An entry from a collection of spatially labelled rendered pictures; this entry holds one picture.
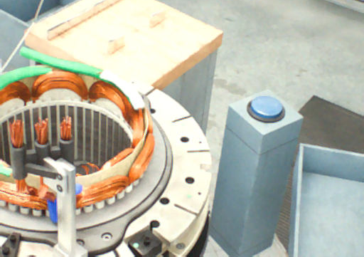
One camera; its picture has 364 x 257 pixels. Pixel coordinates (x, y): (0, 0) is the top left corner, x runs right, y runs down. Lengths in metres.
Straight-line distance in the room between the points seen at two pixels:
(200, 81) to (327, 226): 0.32
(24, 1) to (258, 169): 0.45
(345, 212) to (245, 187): 0.18
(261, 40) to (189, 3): 0.39
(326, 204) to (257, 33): 2.24
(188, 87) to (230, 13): 2.16
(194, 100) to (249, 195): 0.17
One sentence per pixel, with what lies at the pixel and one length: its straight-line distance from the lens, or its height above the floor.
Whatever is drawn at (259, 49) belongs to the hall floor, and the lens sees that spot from 2.96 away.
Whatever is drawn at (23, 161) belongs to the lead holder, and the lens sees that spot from 0.59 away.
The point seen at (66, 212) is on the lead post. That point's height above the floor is 1.16.
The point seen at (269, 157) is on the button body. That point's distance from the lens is 0.95.
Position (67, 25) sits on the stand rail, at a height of 1.07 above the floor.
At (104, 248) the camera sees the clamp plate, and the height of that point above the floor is 1.10.
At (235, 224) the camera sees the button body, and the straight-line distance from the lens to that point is 1.04.
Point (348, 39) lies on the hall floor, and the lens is 3.13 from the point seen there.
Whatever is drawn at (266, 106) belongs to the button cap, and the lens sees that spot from 0.94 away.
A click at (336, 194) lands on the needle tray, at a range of 0.87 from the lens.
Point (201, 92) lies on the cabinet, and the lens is 1.06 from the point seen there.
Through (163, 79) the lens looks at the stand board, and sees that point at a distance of 0.93.
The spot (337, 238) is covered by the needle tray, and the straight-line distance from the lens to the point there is 0.82.
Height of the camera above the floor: 1.61
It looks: 40 degrees down
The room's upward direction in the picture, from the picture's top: 6 degrees clockwise
